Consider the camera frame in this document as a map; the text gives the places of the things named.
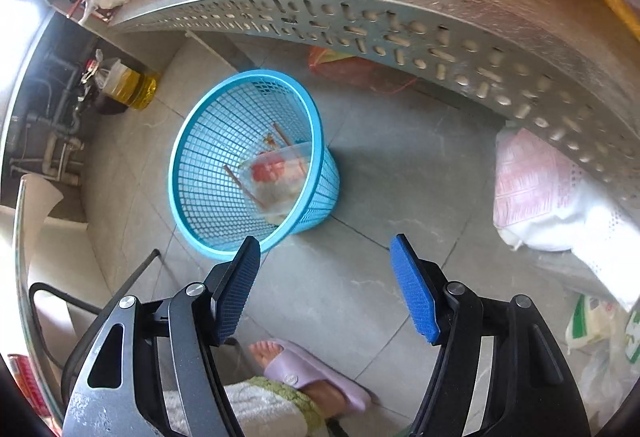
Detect trash in basket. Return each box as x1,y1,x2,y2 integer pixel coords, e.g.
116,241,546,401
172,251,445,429
222,123,312,226

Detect purple slipper foot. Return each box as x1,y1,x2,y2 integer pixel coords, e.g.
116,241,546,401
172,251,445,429
248,339,372,419

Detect blue mesh waste basket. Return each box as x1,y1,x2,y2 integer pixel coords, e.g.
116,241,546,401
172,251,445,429
168,70,341,261

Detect white woven sack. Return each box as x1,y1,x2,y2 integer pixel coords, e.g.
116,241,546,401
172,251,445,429
492,127,639,311

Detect green white food packet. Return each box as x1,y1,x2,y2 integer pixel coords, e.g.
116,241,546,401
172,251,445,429
565,295,639,365

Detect grey drain pipes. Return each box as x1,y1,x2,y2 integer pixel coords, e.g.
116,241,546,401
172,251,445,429
6,50,91,187

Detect yellow cooking oil bottle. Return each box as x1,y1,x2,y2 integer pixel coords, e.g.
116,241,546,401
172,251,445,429
91,58,158,111

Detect red mesh bag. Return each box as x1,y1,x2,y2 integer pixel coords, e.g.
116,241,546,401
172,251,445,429
307,46,418,95

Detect perforated metal shelf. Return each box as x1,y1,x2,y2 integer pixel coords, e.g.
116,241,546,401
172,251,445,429
112,0,639,216

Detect black metal chair frame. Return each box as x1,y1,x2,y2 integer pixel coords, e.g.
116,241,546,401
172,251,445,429
27,247,163,406

